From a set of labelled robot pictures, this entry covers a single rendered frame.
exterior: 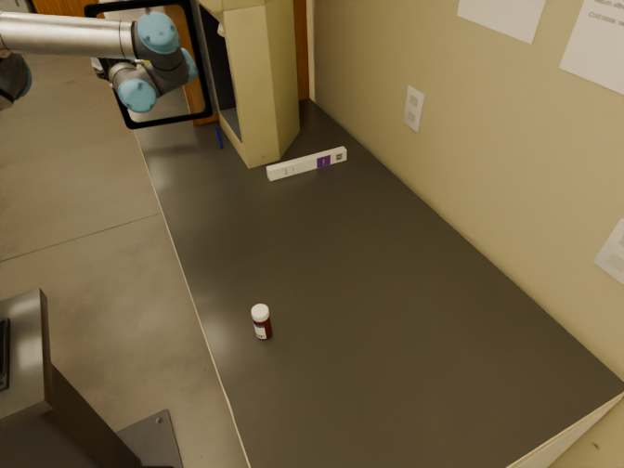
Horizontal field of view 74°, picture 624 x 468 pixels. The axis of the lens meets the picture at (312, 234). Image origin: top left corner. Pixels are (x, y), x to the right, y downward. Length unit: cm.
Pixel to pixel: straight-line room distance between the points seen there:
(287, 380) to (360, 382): 14
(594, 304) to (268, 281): 70
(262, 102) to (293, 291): 59
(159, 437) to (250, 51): 147
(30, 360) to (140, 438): 95
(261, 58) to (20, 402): 98
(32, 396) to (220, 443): 98
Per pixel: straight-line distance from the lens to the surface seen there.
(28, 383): 105
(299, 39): 171
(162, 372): 207
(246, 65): 124
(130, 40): 100
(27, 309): 118
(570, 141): 92
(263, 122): 132
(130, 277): 250
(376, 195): 125
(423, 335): 94
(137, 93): 107
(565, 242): 100
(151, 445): 192
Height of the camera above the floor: 171
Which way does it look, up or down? 43 degrees down
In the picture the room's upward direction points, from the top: 2 degrees counter-clockwise
